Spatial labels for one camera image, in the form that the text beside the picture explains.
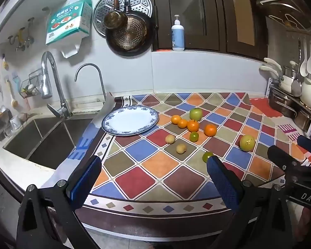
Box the black wire basket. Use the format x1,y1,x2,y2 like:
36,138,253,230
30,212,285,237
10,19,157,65
19,69,45,99

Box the green white tissue pack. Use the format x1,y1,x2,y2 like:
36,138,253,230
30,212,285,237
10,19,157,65
45,0,93,46

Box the yellow-green apple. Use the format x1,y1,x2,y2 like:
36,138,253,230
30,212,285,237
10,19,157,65
240,134,256,152

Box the thin chrome gooseneck faucet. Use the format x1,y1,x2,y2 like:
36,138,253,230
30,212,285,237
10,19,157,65
75,63,107,102

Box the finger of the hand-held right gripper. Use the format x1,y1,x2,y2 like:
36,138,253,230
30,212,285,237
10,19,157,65
267,145,308,172
297,135,311,160

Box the steel dish rack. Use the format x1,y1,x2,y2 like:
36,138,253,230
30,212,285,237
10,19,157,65
266,78,311,138

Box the black wok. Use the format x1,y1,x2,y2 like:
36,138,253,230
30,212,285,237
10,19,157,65
105,0,156,57

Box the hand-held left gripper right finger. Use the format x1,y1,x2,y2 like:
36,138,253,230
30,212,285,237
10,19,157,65
206,156,301,249

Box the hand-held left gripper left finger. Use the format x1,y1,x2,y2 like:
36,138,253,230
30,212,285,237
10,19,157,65
17,155,103,249

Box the white ceramic pitcher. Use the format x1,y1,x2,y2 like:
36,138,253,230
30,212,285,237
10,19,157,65
300,79,311,109

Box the perforated steel steamer plate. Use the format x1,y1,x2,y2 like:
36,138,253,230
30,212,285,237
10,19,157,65
93,0,153,37

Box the dark brown window frame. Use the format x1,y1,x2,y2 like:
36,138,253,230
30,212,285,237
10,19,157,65
146,0,269,61

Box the steel spatula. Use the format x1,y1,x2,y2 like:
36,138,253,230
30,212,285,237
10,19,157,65
291,38,302,98

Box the blue rimmed white plate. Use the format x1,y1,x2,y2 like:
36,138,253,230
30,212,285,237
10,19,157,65
102,105,159,136

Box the green apple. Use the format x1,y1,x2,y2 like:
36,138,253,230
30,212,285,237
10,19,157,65
189,108,203,121

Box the chrome pull-down faucet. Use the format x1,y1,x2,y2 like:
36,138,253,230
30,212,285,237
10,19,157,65
40,51,73,120

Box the stainless steel sink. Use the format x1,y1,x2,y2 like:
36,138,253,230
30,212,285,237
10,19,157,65
2,118,94,170

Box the colourful diamond patterned tablecloth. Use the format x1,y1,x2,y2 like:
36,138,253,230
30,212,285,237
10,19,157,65
40,92,311,227

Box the white cup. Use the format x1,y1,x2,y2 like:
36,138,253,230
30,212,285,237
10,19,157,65
10,116,21,131

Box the brass perforated skimmer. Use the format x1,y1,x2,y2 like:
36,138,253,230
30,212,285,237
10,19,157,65
109,17,148,50

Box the white folded cloth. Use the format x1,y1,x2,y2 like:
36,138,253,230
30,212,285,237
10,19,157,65
92,92,116,129

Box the steel pot with lid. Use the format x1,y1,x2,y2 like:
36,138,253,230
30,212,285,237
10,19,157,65
282,61,299,84

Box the white wall cabinet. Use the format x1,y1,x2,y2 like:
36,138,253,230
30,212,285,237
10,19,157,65
0,0,69,54

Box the small brass ladle pot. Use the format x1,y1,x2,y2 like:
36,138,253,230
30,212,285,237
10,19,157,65
104,0,128,29

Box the white blue pump bottle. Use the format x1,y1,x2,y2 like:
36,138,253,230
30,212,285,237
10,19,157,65
171,15,185,51

